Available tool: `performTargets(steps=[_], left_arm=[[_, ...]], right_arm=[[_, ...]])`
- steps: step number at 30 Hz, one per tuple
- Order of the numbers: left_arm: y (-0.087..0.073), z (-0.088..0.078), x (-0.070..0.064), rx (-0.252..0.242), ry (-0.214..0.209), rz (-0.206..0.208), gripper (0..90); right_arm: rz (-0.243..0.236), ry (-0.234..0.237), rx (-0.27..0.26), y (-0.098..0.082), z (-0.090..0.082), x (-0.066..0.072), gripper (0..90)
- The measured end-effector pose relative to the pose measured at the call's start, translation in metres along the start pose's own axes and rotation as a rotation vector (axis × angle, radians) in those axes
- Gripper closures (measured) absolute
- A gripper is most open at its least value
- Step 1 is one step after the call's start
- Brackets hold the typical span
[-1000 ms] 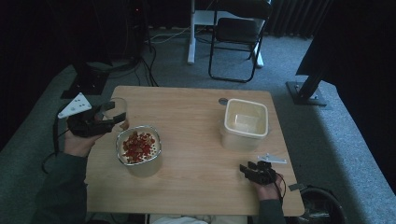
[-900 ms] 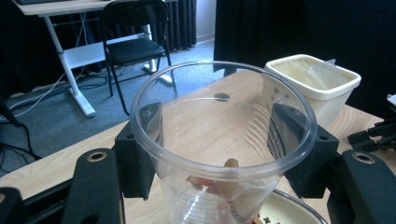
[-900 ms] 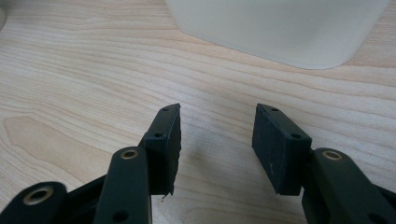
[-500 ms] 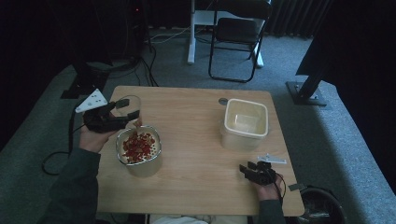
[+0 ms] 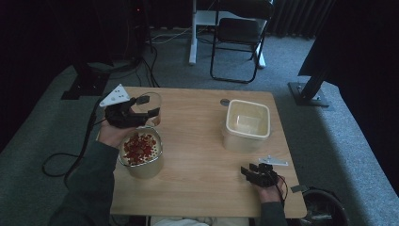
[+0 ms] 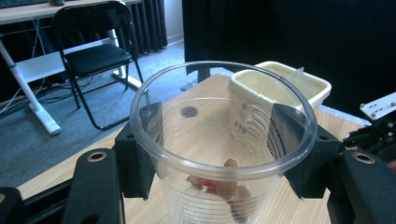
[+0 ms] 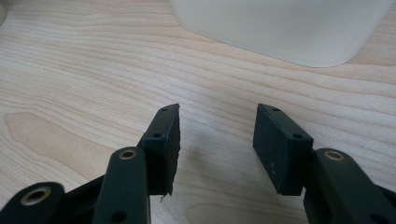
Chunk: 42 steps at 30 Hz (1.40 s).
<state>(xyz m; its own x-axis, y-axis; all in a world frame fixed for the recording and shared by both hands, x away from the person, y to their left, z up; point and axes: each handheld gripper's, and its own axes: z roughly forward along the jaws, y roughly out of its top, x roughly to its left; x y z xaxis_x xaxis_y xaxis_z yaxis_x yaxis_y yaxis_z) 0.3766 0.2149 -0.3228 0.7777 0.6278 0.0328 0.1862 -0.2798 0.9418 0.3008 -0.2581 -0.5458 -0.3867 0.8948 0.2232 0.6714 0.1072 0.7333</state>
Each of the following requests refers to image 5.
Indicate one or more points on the black round bin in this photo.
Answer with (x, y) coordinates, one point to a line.
(326, 204)

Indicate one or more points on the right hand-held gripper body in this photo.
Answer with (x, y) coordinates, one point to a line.
(265, 177)

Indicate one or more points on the black stand with bolted base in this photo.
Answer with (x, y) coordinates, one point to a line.
(309, 94)

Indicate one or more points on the person's left hand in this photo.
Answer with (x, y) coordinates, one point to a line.
(114, 135)

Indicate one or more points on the person's light clothing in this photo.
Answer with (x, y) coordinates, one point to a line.
(188, 222)

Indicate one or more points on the metal bowl of red pieces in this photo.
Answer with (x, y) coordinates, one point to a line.
(147, 169)

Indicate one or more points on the dark curtain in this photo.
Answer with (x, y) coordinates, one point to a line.
(298, 17)

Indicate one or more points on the black stand with flat base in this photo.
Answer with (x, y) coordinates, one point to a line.
(86, 84)

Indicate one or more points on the small grey flat piece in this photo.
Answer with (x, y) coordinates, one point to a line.
(299, 188)

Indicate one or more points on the pile of red food pieces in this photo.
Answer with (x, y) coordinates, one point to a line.
(139, 149)

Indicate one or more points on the person's right hand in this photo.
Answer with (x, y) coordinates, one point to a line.
(269, 194)

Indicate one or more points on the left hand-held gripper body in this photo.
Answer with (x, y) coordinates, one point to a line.
(120, 116)

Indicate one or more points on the black folding chair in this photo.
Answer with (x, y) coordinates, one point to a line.
(240, 29)

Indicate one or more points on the cream square plastic container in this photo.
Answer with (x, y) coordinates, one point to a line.
(241, 141)

